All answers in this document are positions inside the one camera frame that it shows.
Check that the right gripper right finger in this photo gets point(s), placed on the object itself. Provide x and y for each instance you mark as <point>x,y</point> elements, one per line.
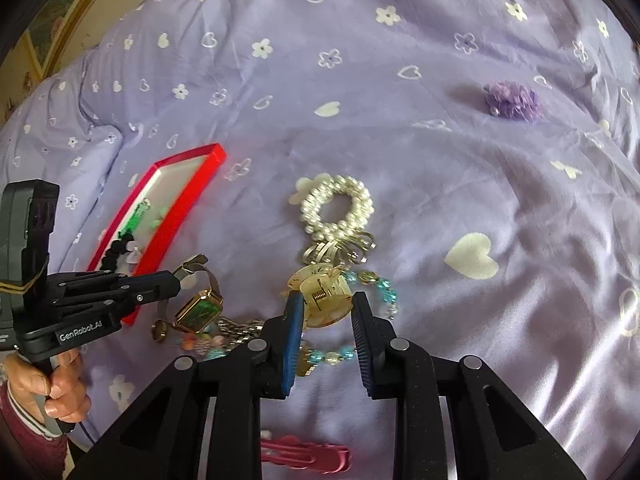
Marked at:
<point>371,335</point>

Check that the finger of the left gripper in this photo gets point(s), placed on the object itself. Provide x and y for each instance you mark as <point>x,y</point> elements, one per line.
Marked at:
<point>124,294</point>
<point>81,279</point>

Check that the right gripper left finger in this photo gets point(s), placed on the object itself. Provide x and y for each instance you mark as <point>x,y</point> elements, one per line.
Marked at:
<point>283,335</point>

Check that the black scrunchie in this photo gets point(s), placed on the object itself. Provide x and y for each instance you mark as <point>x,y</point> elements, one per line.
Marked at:
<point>115,251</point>

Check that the yellow claw hair clip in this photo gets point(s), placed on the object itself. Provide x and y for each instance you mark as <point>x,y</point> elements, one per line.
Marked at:
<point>326,294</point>

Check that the green face wrist watch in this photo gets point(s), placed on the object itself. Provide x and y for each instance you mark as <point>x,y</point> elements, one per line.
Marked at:
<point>203,308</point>

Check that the pink snap hair clip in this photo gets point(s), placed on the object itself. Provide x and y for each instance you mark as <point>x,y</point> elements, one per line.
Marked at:
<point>296,454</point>

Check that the person's left hand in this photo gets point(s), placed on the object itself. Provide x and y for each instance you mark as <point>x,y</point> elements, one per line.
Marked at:
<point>65,393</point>

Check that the red shallow box tray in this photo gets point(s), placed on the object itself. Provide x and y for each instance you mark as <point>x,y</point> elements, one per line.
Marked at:
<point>158,204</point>

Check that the pearl bead scrunchie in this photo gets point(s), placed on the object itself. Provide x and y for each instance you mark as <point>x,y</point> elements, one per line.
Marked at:
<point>335,212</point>

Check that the purple floral bed quilt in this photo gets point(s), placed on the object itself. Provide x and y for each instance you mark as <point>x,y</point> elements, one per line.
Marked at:
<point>514,241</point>

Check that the purple flower hair accessory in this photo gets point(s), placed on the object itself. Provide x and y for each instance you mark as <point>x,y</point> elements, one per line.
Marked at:
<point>510,100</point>

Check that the framed wall picture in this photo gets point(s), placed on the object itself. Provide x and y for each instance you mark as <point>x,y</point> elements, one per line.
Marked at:
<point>49,33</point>

